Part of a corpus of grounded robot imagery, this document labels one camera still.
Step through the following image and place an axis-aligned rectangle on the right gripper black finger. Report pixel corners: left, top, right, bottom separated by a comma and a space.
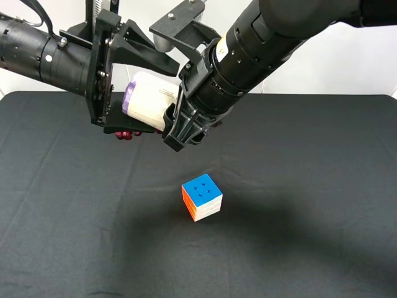
163, 114, 217, 152
162, 104, 176, 137

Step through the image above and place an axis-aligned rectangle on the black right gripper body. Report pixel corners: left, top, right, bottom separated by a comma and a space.
173, 38, 223, 124

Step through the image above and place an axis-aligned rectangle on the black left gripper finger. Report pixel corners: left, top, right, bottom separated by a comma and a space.
103, 101, 156, 134
110, 19, 180, 76

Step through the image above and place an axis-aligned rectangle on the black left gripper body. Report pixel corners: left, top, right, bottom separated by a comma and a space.
60, 9, 121, 127

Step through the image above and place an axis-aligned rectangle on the white tissue roll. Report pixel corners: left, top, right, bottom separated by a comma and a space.
122, 71, 179, 131

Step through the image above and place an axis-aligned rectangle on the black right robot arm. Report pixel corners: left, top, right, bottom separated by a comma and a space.
150, 1, 396, 151

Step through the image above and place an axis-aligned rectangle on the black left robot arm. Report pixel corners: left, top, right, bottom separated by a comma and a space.
1, 1, 179, 134

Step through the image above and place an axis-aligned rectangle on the artificial fruit bunch with leaf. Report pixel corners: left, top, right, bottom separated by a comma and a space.
114, 131, 145, 140

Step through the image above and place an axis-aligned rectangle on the colourful puzzle cube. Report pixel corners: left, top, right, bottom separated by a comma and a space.
181, 174, 223, 222

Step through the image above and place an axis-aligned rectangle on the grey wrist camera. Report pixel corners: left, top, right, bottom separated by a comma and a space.
153, 30, 174, 53

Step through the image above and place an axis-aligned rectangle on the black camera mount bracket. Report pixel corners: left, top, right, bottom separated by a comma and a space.
149, 0, 220, 64

